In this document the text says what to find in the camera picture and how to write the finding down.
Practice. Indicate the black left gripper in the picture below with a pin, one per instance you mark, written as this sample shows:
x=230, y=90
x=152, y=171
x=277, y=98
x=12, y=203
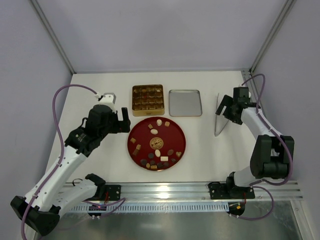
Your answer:
x=121, y=124

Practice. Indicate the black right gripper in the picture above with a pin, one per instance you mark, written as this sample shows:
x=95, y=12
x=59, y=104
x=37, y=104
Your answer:
x=230, y=110

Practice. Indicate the silver metal tweezers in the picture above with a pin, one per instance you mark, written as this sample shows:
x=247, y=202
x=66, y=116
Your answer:
x=220, y=123

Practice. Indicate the silver tin lid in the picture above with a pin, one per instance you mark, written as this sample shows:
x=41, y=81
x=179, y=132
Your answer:
x=185, y=103

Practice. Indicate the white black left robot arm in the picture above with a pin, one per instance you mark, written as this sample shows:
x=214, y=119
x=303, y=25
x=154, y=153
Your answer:
x=43, y=206

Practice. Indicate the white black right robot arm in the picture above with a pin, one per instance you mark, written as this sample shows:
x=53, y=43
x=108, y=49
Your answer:
x=272, y=155

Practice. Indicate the gold chocolate tin box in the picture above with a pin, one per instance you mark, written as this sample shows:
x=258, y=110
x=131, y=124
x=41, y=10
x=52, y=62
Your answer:
x=153, y=105

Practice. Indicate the brown square chocolate left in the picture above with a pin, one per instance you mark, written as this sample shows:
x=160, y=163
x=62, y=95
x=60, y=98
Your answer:
x=133, y=140

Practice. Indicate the white round chocolate top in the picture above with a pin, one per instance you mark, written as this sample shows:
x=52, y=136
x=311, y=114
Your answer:
x=159, y=122

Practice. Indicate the white oval chocolate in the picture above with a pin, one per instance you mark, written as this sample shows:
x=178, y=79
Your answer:
x=157, y=153
x=154, y=131

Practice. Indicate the tan block chocolate left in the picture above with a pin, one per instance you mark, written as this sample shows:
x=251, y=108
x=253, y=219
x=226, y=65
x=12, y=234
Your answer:
x=135, y=152

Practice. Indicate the white oval chocolate centre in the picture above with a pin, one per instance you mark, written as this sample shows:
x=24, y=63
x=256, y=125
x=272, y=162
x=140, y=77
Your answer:
x=157, y=153

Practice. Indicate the dark round chocolate bottom left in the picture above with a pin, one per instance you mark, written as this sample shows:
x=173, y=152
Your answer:
x=143, y=162

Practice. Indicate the brown oval chocolate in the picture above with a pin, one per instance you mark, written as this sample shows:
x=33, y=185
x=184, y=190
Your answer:
x=170, y=152

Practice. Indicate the white bar chocolate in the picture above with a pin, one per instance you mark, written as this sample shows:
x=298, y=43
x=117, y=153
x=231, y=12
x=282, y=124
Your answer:
x=163, y=158

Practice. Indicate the round red tray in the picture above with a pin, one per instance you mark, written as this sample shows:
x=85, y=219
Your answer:
x=167, y=138

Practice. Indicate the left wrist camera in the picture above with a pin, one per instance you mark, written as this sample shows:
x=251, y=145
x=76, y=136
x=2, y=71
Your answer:
x=108, y=97

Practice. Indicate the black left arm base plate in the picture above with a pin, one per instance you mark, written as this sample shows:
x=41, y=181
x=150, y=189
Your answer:
x=110, y=192

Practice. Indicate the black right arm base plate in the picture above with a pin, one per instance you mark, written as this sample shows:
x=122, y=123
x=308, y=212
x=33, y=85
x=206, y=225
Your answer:
x=222, y=191

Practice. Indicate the white slotted cable duct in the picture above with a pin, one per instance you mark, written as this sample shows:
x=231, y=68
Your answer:
x=154, y=207

